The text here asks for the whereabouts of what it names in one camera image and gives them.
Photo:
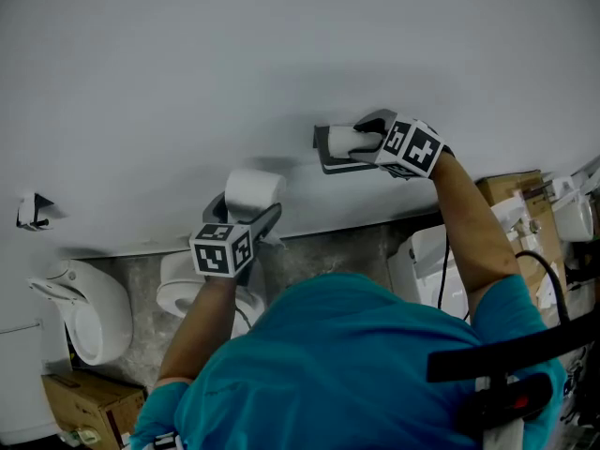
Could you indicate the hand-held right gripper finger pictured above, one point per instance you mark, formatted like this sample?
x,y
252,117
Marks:
x,y
377,121
368,155

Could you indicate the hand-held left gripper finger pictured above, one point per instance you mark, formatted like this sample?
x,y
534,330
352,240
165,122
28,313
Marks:
x,y
213,209
268,220

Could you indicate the rounded white toilet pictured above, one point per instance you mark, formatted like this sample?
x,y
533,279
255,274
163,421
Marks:
x,y
94,307

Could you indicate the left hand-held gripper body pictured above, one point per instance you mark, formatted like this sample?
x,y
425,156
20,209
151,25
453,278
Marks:
x,y
213,256

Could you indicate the crumpled white tissue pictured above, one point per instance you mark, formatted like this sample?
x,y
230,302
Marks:
x,y
547,289

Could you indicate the black and white buckle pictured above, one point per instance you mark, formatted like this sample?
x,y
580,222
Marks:
x,y
166,441

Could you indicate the black chest mount red button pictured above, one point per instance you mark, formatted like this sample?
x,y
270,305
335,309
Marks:
x,y
511,399

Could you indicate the person's right forearm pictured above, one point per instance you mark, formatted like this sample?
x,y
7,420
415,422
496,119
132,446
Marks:
x,y
478,232

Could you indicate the small black wall holder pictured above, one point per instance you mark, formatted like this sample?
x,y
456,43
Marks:
x,y
42,204

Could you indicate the person's teal shirt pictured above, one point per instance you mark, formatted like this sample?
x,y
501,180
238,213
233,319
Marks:
x,y
337,368

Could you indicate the black chest-mounted tablet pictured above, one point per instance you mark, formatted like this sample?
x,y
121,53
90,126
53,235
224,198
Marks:
x,y
492,361

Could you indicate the person's left forearm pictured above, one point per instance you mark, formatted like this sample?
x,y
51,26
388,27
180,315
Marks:
x,y
201,326

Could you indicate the small brown cardboard box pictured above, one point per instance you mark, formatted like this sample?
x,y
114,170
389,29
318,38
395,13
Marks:
x,y
84,401

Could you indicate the black wall paper holder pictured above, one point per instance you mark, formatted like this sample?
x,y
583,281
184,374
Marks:
x,y
321,148

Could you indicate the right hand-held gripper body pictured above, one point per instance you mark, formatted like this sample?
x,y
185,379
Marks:
x,y
412,150

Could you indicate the large brown cardboard box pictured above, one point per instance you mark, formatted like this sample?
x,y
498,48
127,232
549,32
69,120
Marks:
x,y
501,190

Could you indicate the green and white packet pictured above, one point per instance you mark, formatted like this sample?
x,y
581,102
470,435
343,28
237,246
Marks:
x,y
82,436

